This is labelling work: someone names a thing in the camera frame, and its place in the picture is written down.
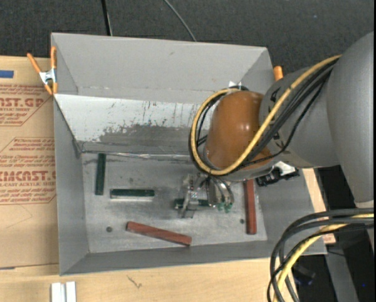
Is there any red-brown flat block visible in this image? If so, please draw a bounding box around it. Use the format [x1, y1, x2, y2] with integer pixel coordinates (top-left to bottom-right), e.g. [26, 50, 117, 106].
[125, 221, 193, 248]
[243, 179, 258, 236]

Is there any black cylinder on white bracket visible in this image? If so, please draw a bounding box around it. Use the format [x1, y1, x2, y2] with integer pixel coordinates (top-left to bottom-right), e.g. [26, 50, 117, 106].
[256, 160, 300, 187]

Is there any grey metal bin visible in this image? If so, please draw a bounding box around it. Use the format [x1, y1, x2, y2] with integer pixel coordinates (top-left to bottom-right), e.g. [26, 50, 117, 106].
[50, 32, 328, 276]

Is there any brown cardboard board red print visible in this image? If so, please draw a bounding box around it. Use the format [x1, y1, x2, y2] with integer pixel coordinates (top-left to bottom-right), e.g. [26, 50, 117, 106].
[0, 54, 60, 271]

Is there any dark green flat block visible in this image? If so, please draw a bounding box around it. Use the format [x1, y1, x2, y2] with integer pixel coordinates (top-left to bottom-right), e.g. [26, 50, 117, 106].
[109, 188, 155, 199]
[94, 153, 108, 196]

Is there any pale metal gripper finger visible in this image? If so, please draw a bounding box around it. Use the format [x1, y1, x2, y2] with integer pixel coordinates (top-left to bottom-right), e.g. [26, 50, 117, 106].
[179, 195, 191, 218]
[188, 191, 200, 219]

